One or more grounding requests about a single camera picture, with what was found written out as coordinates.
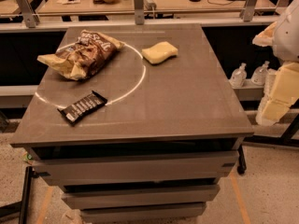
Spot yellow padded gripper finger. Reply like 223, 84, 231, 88
255, 62, 299, 126
252, 22, 277, 47

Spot yellow sponge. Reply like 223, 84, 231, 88
141, 41, 178, 64

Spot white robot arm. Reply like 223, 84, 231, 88
252, 0, 299, 126

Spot brown chip bag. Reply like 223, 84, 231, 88
37, 30, 124, 80

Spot clear sanitizer bottle right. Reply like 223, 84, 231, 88
250, 61, 270, 86

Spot clear sanitizer bottle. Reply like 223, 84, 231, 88
230, 63, 247, 88
250, 61, 270, 86

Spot clear sanitizer bottle left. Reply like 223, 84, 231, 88
230, 63, 247, 88

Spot white power strip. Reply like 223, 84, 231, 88
143, 0, 156, 10

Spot grey drawer cabinet table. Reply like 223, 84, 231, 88
11, 24, 252, 223

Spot dark chocolate bar wrapper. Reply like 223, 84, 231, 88
58, 91, 107, 125

